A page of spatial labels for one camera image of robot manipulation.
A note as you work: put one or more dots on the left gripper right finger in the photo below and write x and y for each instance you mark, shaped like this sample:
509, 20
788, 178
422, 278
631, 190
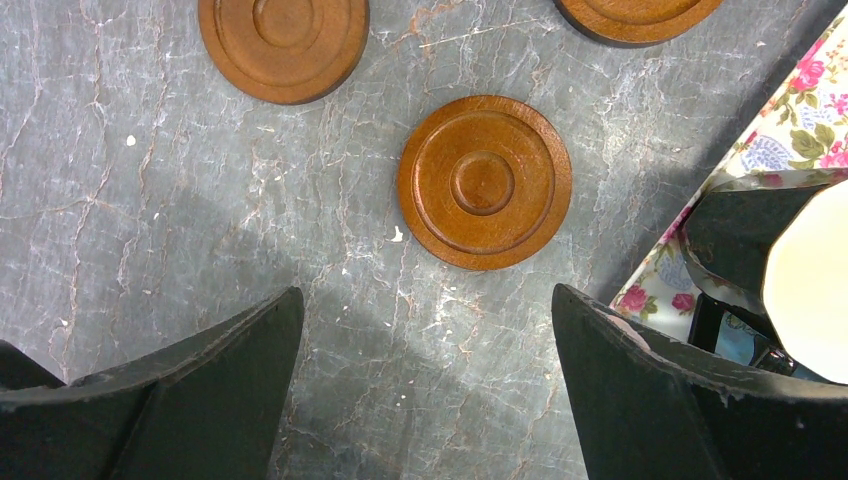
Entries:
647, 406

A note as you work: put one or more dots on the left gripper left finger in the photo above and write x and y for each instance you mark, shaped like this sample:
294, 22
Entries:
206, 407

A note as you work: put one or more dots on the wooden coaster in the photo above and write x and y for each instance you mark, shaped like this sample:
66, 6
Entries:
635, 23
484, 182
285, 52

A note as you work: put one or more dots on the black mug cream inside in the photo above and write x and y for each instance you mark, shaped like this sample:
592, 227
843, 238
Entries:
775, 259

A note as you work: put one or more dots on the floral serving tray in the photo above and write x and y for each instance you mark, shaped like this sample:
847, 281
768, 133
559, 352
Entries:
803, 126

